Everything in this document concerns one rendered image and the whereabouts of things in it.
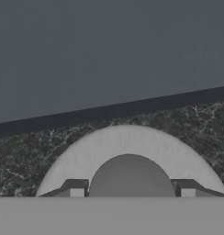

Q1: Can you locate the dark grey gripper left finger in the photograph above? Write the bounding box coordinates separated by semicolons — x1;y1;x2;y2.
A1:
39;178;90;198

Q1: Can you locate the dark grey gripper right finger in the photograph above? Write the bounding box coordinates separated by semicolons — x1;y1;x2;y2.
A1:
171;178;224;198

